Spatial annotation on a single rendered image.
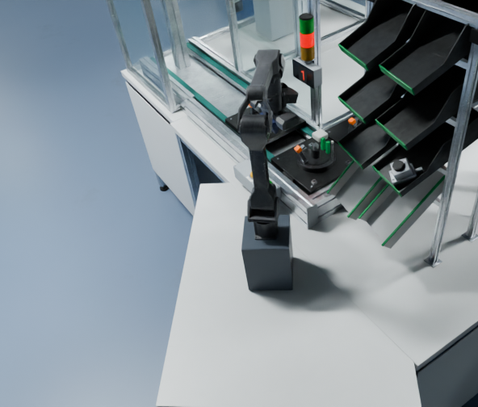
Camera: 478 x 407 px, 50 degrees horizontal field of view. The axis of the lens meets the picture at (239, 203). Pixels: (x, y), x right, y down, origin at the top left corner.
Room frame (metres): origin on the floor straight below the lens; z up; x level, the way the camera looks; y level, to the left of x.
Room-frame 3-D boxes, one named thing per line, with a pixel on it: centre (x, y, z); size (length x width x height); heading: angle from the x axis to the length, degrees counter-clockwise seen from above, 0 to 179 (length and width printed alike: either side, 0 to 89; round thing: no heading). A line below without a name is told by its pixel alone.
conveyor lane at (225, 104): (1.72, -0.20, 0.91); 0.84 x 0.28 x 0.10; 26
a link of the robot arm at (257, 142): (1.08, -0.07, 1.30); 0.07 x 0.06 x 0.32; 71
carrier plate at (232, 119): (1.75, -0.16, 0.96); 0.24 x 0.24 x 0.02; 26
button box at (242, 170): (1.43, -0.08, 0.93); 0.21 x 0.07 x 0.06; 26
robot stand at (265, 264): (1.05, -0.06, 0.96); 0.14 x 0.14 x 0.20; 78
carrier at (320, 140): (1.44, -0.31, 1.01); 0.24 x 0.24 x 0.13; 26
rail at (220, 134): (1.63, -0.05, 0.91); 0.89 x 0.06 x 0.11; 26
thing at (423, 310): (1.64, -0.71, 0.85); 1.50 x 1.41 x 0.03; 26
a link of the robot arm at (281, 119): (1.31, -0.15, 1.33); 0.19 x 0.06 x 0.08; 26
